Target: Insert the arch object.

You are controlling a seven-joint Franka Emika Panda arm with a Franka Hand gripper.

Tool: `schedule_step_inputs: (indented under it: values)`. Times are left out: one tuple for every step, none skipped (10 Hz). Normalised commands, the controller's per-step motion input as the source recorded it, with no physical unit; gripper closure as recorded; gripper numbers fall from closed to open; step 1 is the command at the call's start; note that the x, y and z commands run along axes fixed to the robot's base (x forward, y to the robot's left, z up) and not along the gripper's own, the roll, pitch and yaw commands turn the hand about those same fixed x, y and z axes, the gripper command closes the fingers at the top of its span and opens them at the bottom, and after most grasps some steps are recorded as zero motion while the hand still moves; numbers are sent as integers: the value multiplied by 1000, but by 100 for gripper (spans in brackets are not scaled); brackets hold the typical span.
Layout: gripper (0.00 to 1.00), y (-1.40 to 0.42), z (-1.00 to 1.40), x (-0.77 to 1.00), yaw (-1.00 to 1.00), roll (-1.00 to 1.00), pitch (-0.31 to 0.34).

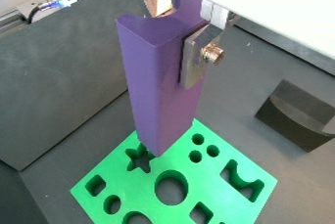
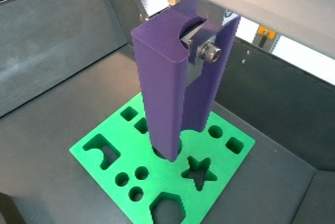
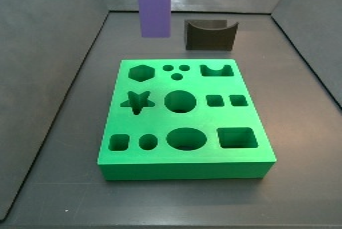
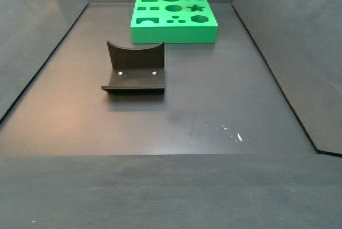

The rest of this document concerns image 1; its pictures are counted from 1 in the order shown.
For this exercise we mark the black block holder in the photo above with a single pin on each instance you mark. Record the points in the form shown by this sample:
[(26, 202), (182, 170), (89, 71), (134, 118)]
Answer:
[(297, 115)]

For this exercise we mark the green shape sorter board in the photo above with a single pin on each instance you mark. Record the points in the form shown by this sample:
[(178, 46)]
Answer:
[(201, 183)]

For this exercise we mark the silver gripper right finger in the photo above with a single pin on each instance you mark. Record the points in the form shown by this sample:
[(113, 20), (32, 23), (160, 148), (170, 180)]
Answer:
[(201, 50)]

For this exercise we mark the dark grey foam mat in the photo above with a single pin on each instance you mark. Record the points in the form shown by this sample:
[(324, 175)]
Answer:
[(60, 74)]

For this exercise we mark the aluminium rail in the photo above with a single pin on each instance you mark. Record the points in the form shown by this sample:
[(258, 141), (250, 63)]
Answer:
[(33, 8)]

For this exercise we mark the purple arch block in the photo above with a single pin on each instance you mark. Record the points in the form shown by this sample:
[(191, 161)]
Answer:
[(151, 45)]

